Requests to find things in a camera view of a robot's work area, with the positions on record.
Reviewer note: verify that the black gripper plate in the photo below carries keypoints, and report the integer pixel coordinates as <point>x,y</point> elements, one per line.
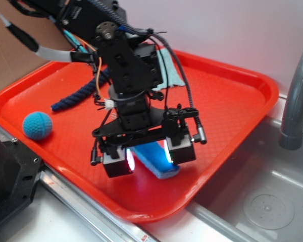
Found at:
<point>179,127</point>

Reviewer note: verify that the blue sponge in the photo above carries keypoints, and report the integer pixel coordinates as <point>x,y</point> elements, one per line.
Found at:
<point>155,158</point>

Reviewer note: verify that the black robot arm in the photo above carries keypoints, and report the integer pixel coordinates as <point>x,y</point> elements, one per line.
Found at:
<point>130,67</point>

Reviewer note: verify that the light green cloth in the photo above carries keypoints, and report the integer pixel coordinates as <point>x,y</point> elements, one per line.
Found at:
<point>169,73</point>

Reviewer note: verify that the teal knitted ball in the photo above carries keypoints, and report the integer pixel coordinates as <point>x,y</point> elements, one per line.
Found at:
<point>37,126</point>

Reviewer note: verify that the grey sink basin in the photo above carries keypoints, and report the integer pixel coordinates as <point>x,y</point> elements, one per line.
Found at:
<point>257,194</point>

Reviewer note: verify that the grey sink faucet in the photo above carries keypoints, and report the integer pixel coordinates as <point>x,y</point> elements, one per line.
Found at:
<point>291,131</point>

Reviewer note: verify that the brown cardboard sheet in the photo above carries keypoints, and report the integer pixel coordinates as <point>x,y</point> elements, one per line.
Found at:
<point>16,60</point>

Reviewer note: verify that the aluminium rail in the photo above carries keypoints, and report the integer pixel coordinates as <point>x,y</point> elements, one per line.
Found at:
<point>60,212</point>

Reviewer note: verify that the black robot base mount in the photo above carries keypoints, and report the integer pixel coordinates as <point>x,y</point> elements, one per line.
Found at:
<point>20,169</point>

